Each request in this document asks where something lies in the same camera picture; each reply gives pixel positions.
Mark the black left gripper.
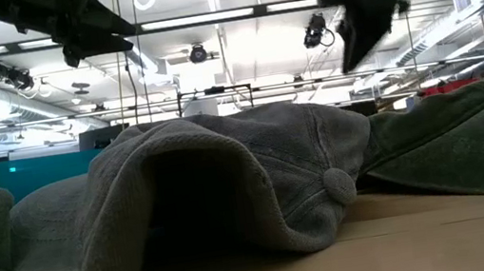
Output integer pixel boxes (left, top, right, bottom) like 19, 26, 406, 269
12, 0, 141, 77

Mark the green corduroy cap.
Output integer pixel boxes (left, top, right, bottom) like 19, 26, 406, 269
349, 79, 484, 222

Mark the grey corduroy cap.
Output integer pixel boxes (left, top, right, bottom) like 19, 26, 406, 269
42, 87, 393, 271

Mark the light grey cap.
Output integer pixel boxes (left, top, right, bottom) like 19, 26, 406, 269
0, 172, 105, 271

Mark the black ceiling spotlight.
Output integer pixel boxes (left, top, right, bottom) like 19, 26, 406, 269
186, 41, 210, 67
300, 10, 337, 51
0, 55, 37, 95

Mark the red box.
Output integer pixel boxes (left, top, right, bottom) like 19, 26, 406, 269
420, 76, 482, 98

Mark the dark computer monitor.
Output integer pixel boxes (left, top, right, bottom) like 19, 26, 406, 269
75, 122, 133, 153

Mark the teal partition panel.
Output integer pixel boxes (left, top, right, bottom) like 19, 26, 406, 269
0, 145, 109, 206

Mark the silver ventilation duct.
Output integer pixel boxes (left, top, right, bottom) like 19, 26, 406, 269
387, 0, 484, 69

